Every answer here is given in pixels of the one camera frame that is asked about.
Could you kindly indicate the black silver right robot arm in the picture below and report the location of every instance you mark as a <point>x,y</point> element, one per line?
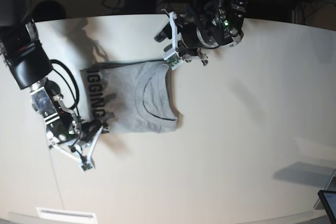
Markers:
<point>28,63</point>

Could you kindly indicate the black tablet screen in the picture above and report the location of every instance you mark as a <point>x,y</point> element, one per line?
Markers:
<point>330,207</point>

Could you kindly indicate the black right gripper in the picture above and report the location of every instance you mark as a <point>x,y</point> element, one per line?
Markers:
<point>77,136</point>

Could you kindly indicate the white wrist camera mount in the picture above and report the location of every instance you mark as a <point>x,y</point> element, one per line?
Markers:
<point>84,153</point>
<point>172,56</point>

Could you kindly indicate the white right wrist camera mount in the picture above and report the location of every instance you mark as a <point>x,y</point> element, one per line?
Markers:
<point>84,153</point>

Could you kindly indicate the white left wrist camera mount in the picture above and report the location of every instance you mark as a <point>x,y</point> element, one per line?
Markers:
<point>172,56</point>

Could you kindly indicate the grey T-shirt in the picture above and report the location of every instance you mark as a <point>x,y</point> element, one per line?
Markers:
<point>131,98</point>

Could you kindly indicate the grey tablet stand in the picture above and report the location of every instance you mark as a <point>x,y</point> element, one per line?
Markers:
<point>322,194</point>

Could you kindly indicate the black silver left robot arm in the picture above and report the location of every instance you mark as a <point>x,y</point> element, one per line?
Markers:
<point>205,25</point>

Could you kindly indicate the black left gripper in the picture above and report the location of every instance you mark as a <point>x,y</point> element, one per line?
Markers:
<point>191,39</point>

